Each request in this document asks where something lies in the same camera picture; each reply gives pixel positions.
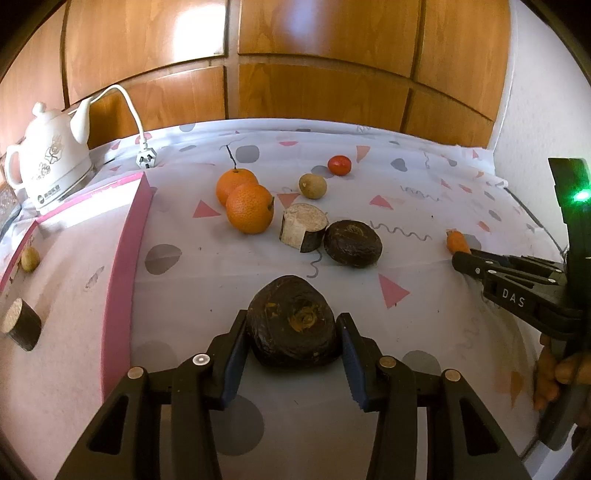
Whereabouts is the white ceramic electric kettle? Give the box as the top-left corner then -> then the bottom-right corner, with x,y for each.
4,98 -> 93,215

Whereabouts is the pink tray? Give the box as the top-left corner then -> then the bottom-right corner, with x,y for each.
0,172 -> 154,407

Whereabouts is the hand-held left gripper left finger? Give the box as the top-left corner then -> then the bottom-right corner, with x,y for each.
55,309 -> 252,480

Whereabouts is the large dark brown fruit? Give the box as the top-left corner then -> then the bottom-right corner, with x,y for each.
246,275 -> 343,369

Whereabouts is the wooden panelled cabinet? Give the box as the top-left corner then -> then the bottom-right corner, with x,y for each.
0,0 -> 513,151

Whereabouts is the round dark brown fruit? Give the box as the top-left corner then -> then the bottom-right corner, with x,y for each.
323,220 -> 383,267

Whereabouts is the small brown kiwi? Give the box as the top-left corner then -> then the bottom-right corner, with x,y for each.
298,173 -> 326,200

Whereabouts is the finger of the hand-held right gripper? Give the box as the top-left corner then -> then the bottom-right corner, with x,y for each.
451,249 -> 566,287
503,255 -> 566,276

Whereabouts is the person's right hand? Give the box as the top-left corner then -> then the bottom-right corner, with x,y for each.
532,335 -> 578,412

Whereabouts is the short cut sugarcane piece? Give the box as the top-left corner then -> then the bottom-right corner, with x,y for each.
0,298 -> 42,352

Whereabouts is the orange with black stem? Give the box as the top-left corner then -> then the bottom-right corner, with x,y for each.
216,144 -> 259,207

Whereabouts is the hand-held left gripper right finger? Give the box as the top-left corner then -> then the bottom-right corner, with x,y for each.
336,312 -> 532,480

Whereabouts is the orange carrot piece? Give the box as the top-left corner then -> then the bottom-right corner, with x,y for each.
446,230 -> 472,256

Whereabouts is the white patterned tablecloth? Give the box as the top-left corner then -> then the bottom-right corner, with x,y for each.
0,117 -> 573,480

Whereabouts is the white power cord with plug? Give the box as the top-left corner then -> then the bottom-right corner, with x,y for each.
69,84 -> 158,169

